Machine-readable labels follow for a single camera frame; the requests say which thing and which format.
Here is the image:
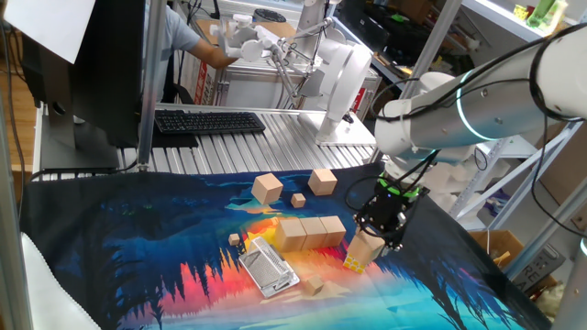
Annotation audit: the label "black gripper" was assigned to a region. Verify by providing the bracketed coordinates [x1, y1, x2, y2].
[353, 188, 417, 254]

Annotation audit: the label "large wooden cube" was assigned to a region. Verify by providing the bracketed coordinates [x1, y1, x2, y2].
[250, 172, 284, 206]
[300, 216, 328, 251]
[273, 217, 307, 253]
[347, 228, 386, 267]
[307, 168, 338, 197]
[319, 214, 348, 248]

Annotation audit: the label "person forearm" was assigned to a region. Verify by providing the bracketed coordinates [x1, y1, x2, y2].
[187, 38, 238, 70]

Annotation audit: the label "Rubik's cube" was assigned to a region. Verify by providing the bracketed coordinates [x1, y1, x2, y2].
[342, 254, 368, 275]

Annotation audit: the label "white foam pieces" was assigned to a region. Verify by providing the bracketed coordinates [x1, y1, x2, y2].
[421, 158, 505, 215]

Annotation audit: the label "silver metal mesh holder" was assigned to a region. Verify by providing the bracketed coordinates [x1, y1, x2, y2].
[238, 236, 301, 300]

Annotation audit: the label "cardboard box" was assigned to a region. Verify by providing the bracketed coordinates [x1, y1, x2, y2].
[468, 228, 525, 271]

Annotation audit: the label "grey lettered plate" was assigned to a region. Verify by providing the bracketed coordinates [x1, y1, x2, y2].
[512, 245, 567, 292]

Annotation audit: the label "crumpled plastic bag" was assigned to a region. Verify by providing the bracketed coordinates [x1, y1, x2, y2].
[534, 281, 566, 317]

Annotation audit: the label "black keyboard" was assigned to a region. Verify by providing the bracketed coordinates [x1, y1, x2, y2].
[153, 109, 268, 137]

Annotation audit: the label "black round disc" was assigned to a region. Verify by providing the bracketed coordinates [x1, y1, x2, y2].
[254, 7, 288, 24]

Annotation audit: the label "colourful forest print cloth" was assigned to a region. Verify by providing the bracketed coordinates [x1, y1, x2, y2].
[18, 160, 554, 330]

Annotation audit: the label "white metal shelf rack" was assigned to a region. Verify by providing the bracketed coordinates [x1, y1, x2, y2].
[398, 0, 587, 281]

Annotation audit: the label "green yellow bottles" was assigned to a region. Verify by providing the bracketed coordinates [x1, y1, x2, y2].
[513, 0, 570, 34]

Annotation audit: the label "person in blue shirt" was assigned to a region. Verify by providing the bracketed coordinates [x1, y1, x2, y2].
[144, 5, 202, 100]

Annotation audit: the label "black computer monitor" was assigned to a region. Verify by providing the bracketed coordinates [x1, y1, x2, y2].
[20, 0, 147, 171]

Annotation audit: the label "white paper sheet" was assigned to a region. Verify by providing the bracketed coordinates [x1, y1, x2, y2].
[3, 0, 97, 65]

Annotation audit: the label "green wrist adapter ring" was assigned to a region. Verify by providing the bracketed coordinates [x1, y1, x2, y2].
[376, 176, 421, 200]

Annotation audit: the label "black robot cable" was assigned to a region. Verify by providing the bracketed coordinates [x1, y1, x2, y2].
[343, 21, 587, 240]

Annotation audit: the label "aluminium vertical post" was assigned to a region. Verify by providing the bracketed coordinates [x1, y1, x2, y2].
[136, 0, 168, 173]

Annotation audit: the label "black monitor cable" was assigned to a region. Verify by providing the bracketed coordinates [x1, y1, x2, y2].
[29, 158, 139, 183]

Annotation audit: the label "grey frame post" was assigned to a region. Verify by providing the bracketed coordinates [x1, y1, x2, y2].
[0, 91, 34, 330]

